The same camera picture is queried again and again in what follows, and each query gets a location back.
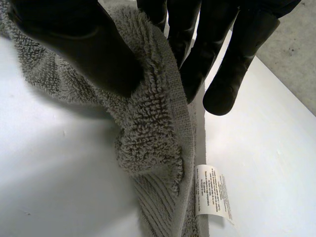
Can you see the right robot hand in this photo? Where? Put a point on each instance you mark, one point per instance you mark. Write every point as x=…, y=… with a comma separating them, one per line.
x=81, y=39

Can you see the grey towel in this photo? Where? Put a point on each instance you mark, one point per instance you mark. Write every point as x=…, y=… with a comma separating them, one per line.
x=150, y=118

